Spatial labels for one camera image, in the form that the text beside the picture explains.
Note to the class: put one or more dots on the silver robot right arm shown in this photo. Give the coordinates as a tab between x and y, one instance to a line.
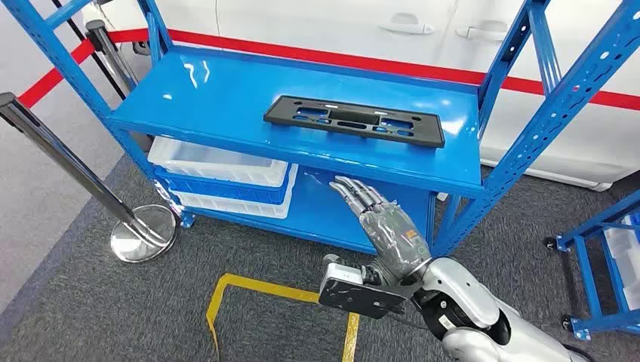
465	295

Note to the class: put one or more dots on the white car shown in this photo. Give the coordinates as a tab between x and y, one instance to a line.
325	20

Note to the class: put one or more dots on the chrome stanchion post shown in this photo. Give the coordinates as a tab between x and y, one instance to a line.
142	240
107	47

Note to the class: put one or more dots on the blue metal shelf rack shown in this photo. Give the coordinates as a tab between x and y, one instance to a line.
225	100

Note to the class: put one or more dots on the white plastic bin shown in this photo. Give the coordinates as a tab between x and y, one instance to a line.
235	207
215	160
622	255

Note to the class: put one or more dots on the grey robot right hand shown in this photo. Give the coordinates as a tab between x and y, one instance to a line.
395	235

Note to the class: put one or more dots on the blue plastic bin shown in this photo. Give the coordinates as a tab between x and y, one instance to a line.
225	192

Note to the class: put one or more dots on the black barrier belt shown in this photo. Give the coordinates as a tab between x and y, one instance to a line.
92	54

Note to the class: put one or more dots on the red barrier belt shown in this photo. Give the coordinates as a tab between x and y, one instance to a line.
350	60

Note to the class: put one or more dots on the black plastic plate frame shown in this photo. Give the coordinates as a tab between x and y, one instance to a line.
430	131

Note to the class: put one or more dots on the blue wheeled shelf rack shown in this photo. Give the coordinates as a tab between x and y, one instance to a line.
600	221

